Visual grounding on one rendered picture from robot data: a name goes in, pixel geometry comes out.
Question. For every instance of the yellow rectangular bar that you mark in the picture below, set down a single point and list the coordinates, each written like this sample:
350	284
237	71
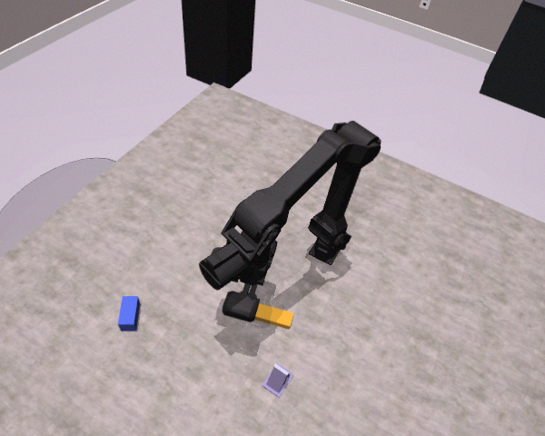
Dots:
274	316

